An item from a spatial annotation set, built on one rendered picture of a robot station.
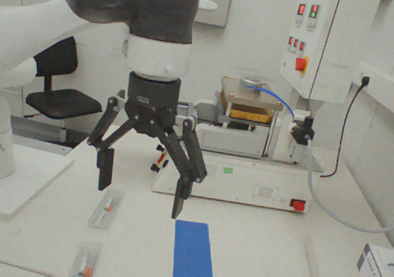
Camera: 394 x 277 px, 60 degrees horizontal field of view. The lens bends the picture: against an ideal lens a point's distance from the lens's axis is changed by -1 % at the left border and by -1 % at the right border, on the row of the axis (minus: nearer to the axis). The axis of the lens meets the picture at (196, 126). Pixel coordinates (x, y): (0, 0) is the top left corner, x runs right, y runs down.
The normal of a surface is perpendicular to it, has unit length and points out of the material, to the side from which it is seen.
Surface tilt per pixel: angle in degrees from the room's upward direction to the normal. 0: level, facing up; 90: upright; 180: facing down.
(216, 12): 90
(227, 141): 90
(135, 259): 0
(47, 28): 71
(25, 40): 81
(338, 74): 90
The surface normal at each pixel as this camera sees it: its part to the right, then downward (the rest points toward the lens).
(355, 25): -0.01, 0.37
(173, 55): 0.44, 0.37
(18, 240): 0.18, -0.92
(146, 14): -0.28, 0.45
